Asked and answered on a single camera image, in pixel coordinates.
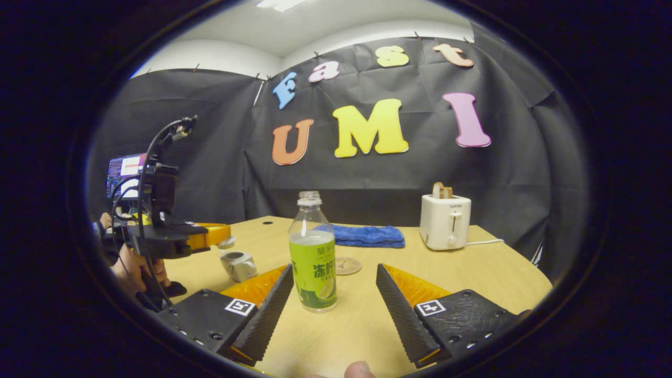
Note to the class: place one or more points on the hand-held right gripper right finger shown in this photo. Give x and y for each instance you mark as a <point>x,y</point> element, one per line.
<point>404,320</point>

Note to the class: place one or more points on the bread slice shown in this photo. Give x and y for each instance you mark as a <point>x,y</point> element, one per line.
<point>442,190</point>

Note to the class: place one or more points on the blue towel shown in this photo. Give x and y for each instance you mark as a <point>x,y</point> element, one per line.
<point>367,236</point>

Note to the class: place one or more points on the green label water bottle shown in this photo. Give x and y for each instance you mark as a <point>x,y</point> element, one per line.
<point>314,262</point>

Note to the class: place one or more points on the round wooden coaster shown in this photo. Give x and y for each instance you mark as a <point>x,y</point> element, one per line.
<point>349,266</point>

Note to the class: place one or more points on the white toaster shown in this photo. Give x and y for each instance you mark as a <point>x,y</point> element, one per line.
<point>443,223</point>

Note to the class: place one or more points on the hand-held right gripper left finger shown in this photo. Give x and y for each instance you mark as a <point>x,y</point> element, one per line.
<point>265,320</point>

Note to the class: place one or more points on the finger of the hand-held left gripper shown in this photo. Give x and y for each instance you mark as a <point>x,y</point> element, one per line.
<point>207,236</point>

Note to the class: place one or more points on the white ceramic teacup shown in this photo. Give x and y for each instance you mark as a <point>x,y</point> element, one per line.
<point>241,268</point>

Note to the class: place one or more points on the black backdrop cloth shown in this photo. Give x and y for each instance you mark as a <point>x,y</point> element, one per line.
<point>367,178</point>

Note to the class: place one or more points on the computer monitor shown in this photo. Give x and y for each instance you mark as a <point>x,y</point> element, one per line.
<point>123,170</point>

